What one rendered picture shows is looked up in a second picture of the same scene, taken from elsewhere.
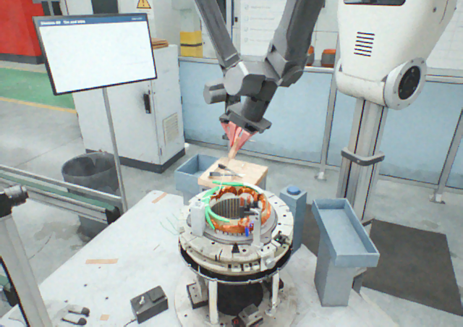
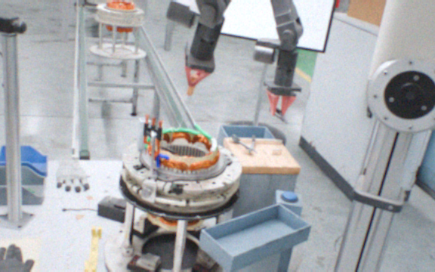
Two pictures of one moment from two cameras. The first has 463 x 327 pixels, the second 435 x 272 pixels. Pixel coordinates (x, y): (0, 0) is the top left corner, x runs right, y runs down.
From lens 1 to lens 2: 95 cm
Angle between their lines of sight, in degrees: 45
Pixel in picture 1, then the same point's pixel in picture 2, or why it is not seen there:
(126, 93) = (359, 84)
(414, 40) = (398, 29)
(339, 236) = (251, 242)
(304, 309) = not seen: outside the picture
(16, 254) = (8, 62)
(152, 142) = (358, 156)
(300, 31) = not seen: outside the picture
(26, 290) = (7, 91)
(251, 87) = (179, 16)
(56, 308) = (76, 172)
